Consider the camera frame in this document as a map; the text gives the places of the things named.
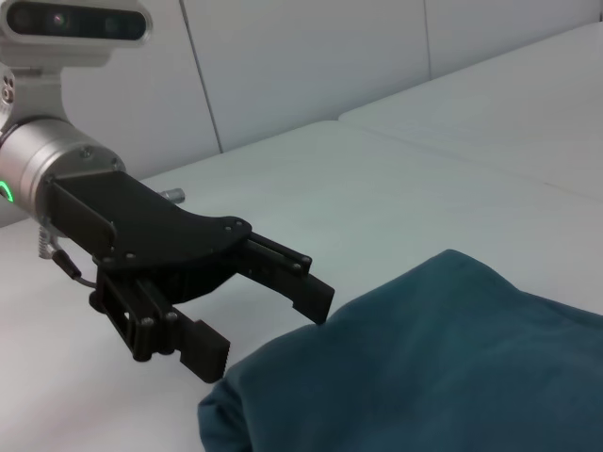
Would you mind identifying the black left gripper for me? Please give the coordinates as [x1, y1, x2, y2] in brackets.
[44, 170, 336, 384]

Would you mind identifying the blue shirt with FREE print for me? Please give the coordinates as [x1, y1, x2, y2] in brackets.
[197, 248, 603, 452]

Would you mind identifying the silver camera mount bracket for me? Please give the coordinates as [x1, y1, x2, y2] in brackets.
[0, 64, 66, 129]

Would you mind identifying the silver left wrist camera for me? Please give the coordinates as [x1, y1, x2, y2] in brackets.
[0, 0, 155, 73]

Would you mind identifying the left arm connector with cable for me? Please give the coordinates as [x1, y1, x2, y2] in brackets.
[35, 224, 104, 289]

